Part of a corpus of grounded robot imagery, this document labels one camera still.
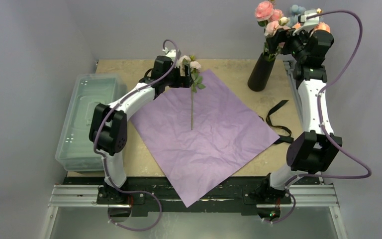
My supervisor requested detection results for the white pink rose stem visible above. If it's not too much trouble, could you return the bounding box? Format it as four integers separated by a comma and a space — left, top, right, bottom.
178, 55, 206, 130

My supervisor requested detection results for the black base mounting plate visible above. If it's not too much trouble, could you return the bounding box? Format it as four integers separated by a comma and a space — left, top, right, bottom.
62, 176, 320, 219

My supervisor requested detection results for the purple tissue paper sheet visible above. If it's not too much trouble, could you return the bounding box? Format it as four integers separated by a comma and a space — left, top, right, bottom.
131, 70, 279, 207

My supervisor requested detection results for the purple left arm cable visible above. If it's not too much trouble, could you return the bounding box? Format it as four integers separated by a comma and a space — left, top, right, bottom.
93, 39, 181, 232

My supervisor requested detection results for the blue flower stem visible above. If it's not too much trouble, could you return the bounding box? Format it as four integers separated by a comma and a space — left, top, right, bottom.
287, 4, 306, 27

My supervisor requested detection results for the peach pink rose stem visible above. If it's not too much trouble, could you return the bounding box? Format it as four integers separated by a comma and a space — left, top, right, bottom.
254, 0, 331, 59

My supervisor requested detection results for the aluminium frame rail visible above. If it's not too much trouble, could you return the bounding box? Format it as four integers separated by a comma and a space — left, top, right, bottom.
40, 184, 348, 239

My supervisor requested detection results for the clear plastic storage box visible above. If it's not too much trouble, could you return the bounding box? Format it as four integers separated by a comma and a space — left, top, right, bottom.
55, 73, 127, 172

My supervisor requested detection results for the pale pink rose stem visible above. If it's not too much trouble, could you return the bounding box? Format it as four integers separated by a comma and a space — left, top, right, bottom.
264, 16, 290, 55

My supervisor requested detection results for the black ribbon gold lettering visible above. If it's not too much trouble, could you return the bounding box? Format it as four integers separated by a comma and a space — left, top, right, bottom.
258, 100, 295, 145

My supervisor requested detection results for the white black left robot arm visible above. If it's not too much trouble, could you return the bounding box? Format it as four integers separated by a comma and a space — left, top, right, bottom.
89, 56, 193, 204

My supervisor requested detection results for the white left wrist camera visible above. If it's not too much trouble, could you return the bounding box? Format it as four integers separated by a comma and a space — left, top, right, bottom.
162, 47, 181, 62

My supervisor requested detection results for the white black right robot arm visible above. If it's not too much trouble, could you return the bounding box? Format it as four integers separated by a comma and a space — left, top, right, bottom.
259, 29, 342, 203

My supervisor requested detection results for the black cylindrical vase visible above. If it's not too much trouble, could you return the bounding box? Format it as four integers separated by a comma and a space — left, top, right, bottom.
247, 53, 276, 92

